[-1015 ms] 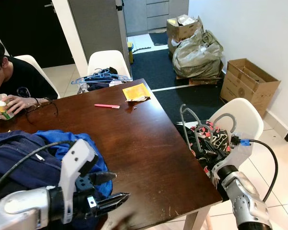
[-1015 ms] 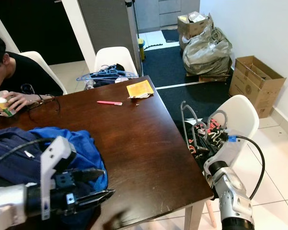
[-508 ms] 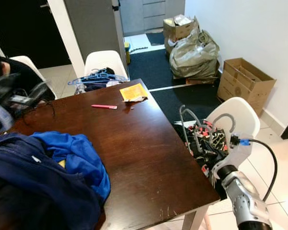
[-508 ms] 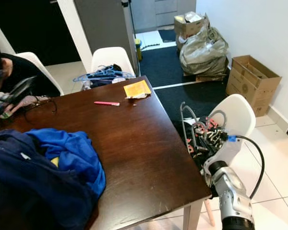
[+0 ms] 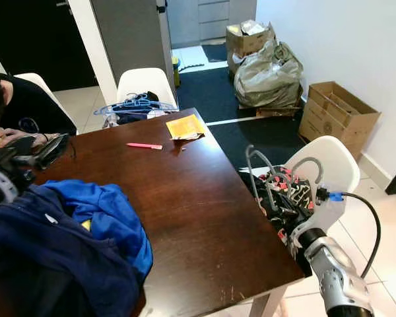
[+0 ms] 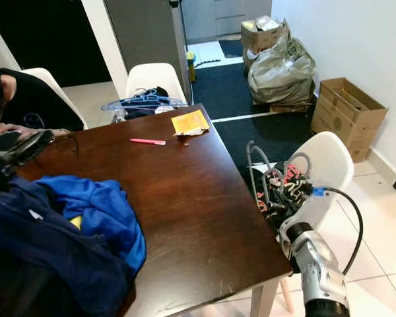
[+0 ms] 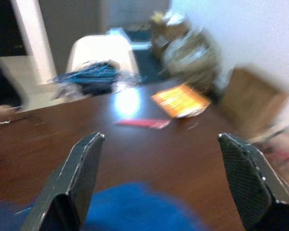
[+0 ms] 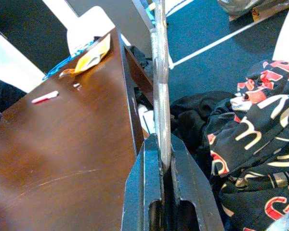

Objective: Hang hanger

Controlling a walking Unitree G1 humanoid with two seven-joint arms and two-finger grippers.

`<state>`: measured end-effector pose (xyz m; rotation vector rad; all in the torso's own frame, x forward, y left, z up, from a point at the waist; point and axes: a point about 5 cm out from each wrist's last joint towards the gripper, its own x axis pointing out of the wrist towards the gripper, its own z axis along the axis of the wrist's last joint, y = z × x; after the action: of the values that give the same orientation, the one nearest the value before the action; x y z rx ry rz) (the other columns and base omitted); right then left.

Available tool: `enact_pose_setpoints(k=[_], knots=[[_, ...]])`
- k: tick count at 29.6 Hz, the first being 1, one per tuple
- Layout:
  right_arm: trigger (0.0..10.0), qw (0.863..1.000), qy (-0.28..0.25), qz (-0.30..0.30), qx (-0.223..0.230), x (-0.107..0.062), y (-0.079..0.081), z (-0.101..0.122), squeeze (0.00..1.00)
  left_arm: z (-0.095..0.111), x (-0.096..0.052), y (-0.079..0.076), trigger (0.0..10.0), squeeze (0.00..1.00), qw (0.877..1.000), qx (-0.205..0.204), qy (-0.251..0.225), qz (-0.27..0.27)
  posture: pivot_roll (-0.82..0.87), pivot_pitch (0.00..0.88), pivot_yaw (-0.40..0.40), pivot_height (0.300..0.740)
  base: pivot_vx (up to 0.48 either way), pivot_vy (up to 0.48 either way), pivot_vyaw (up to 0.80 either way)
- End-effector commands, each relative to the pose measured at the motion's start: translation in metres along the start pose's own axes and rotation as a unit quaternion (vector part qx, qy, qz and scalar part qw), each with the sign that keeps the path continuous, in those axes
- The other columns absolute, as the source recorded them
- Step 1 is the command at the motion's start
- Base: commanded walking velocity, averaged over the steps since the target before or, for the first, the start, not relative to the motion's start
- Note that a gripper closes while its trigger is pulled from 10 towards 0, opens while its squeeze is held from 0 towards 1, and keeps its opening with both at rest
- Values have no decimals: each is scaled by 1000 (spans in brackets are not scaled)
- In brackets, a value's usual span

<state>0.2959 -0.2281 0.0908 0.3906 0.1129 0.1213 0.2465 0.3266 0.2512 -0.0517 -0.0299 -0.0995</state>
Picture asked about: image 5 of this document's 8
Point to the grey green plastic bag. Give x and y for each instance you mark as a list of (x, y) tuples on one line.
[(267, 79)]

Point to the person in black shirt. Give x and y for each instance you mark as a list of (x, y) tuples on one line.
[(33, 105)]

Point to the pile of blue hangers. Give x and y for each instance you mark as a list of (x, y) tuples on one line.
[(135, 104)]

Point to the bright blue garment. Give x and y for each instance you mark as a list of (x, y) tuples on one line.
[(112, 211)]

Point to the orange paper packet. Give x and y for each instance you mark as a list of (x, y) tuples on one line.
[(185, 125)]

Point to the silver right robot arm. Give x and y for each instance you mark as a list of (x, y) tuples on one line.
[(336, 271)]

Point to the patterned garments with grey hangers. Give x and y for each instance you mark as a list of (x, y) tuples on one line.
[(284, 198)]

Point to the yellow bottle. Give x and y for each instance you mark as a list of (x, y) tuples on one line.
[(175, 71)]

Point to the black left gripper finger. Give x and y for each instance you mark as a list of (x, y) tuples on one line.
[(49, 150)]

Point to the pink pen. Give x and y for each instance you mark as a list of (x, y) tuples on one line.
[(145, 146)]

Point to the open cardboard box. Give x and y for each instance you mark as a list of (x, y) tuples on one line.
[(333, 132)]

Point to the navy blue sweater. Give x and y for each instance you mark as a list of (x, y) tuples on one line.
[(53, 264)]

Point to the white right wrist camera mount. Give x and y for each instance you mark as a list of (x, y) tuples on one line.
[(323, 214)]

